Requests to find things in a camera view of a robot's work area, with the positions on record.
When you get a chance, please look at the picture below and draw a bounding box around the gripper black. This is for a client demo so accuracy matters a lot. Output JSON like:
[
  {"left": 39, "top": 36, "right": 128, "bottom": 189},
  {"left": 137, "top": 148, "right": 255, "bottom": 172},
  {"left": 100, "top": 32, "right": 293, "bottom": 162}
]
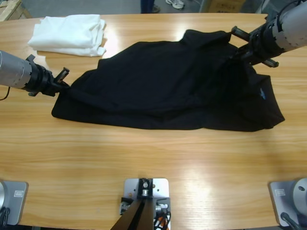
[
  {"left": 25, "top": 63, "right": 72, "bottom": 97},
  {"left": 231, "top": 23, "right": 285, "bottom": 68}
]

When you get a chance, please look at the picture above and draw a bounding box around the black polo shirt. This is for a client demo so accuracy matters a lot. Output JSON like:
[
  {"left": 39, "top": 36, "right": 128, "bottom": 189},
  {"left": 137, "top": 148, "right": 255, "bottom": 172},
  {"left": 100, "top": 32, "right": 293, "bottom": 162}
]
[{"left": 51, "top": 29, "right": 286, "bottom": 133}]

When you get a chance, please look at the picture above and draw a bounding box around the brown cardboard box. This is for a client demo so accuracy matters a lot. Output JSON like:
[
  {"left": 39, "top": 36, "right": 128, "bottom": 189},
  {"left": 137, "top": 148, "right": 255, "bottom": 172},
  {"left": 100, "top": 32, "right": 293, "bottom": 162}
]
[{"left": 206, "top": 0, "right": 247, "bottom": 13}]

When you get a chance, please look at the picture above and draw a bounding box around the white folded cloth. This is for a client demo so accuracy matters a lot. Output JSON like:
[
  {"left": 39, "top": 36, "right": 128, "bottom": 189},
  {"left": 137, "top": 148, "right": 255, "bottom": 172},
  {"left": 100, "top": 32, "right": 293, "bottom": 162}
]
[{"left": 27, "top": 14, "right": 107, "bottom": 58}]

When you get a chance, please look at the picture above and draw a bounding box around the grey metal leg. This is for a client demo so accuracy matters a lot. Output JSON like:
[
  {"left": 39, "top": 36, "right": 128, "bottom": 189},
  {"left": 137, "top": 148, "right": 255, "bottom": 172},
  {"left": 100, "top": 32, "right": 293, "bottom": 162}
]
[{"left": 198, "top": 0, "right": 212, "bottom": 13}]

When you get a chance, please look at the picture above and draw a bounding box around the wooden pallet stack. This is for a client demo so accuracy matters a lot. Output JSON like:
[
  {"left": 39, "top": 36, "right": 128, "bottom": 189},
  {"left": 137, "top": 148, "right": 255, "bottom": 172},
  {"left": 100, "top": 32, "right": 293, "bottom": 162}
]
[{"left": 0, "top": 0, "right": 32, "bottom": 22}]

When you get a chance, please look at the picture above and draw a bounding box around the bystander in blue jeans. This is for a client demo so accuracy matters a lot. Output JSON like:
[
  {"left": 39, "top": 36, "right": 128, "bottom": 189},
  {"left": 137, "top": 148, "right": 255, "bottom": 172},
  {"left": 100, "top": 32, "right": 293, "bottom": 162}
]
[{"left": 140, "top": 0, "right": 161, "bottom": 14}]

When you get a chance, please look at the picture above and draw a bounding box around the white metal frame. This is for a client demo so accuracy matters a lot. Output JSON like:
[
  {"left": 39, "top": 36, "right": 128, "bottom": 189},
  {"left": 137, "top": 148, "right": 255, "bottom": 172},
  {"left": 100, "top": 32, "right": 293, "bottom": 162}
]
[{"left": 254, "top": 0, "right": 270, "bottom": 14}]

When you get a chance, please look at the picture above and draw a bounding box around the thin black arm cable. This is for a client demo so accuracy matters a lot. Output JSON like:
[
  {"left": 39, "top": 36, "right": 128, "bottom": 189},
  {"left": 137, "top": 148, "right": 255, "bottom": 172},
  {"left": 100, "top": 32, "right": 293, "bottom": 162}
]
[
  {"left": 0, "top": 86, "right": 11, "bottom": 101},
  {"left": 275, "top": 0, "right": 302, "bottom": 17}
]

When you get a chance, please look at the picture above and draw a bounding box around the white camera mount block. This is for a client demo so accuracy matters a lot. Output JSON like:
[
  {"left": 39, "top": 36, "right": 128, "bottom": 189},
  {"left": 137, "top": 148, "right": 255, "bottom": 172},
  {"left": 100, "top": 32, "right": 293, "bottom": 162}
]
[{"left": 119, "top": 177, "right": 172, "bottom": 230}]

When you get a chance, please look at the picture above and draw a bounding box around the arm grey base plate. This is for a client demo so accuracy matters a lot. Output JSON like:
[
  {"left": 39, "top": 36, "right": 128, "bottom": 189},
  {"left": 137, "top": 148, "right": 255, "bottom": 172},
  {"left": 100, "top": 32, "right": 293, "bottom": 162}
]
[
  {"left": 268, "top": 177, "right": 307, "bottom": 227},
  {"left": 0, "top": 181, "right": 29, "bottom": 226}
]

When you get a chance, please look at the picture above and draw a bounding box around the thick black base cable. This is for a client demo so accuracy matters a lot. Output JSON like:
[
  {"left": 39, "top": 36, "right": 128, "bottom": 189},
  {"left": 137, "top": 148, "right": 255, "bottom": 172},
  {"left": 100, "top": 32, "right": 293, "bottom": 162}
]
[
  {"left": 0, "top": 207, "right": 12, "bottom": 226},
  {"left": 280, "top": 212, "right": 302, "bottom": 230}
]

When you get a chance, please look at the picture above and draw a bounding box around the dark camera post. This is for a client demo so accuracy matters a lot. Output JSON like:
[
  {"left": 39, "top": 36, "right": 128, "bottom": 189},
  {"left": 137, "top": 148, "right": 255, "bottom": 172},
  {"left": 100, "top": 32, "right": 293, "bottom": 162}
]
[{"left": 111, "top": 178, "right": 154, "bottom": 230}]

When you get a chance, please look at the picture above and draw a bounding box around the orange black cable bundle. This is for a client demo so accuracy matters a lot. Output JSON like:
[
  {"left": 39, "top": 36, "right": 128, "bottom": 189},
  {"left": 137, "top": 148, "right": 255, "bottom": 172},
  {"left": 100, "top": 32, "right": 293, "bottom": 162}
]
[{"left": 153, "top": 210, "right": 172, "bottom": 230}]

